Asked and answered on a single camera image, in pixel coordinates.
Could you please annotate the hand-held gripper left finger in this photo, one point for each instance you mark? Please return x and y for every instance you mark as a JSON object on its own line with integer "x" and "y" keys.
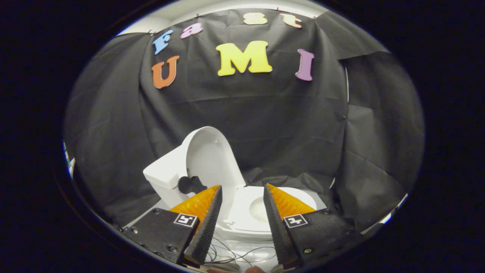
{"x": 206, "y": 235}

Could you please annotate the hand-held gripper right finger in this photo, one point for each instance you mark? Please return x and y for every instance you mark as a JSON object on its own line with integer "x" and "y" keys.
{"x": 278, "y": 235}

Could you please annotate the white toilet lid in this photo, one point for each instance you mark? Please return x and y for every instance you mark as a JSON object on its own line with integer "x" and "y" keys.
{"x": 212, "y": 155}

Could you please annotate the white toilet bowl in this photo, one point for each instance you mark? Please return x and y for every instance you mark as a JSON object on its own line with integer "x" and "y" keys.
{"x": 246, "y": 216}

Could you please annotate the black backdrop cloth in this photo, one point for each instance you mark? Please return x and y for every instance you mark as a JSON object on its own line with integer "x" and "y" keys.
{"x": 265, "y": 121}

